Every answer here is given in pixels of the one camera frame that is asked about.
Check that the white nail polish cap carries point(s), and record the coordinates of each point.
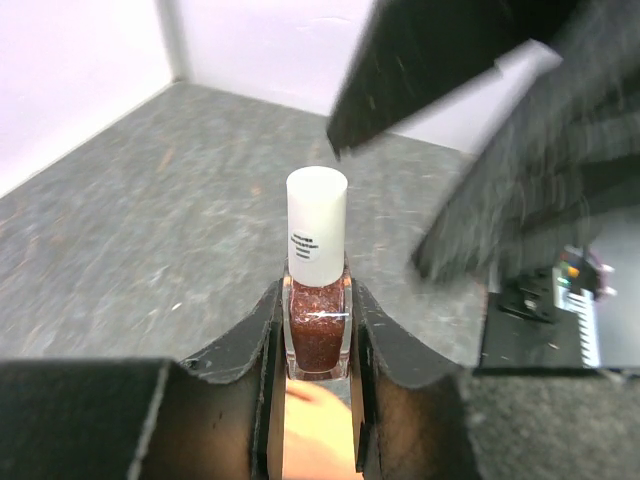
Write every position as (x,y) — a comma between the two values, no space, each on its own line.
(316,215)

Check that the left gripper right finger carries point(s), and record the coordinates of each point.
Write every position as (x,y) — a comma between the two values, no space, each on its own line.
(418,415)

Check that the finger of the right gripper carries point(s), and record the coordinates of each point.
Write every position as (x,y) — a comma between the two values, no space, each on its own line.
(565,156)
(412,53)

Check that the mannequin hand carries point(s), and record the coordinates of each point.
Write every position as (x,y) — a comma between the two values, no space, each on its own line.
(318,438)

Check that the aluminium cable rail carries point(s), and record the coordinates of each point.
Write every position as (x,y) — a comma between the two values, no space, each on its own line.
(580,305)

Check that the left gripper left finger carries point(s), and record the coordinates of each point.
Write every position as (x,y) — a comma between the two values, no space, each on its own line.
(218,414)

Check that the glitter nail polish bottle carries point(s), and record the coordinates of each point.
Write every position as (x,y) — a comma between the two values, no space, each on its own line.
(317,324)

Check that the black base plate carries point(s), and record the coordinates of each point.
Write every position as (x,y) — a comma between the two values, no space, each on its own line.
(523,327)

